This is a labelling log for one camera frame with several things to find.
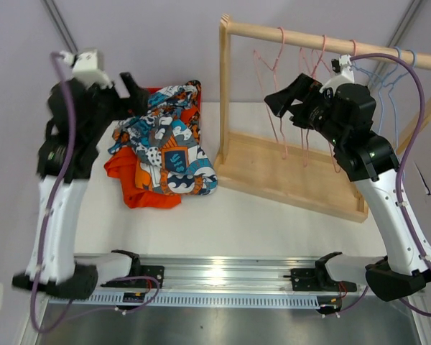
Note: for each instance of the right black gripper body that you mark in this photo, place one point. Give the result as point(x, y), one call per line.
point(315, 111)

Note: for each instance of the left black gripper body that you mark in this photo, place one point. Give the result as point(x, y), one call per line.
point(110, 107)

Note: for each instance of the blue orange patterned shorts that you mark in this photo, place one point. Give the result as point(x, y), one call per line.
point(168, 146)

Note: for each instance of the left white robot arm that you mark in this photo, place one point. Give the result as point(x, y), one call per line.
point(79, 117)

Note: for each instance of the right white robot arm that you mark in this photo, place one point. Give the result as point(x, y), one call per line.
point(343, 115)

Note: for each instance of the red plastic bin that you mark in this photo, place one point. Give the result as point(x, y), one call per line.
point(184, 97)

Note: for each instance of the wooden clothes rack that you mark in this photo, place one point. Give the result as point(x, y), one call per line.
point(283, 171)

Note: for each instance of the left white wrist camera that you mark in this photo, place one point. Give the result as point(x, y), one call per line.
point(87, 67)

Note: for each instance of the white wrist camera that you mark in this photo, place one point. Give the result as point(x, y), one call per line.
point(343, 74)
point(87, 67)

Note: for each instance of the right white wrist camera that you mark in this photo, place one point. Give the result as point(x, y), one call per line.
point(343, 74)

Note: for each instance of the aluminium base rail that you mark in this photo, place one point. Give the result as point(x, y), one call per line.
point(227, 282)

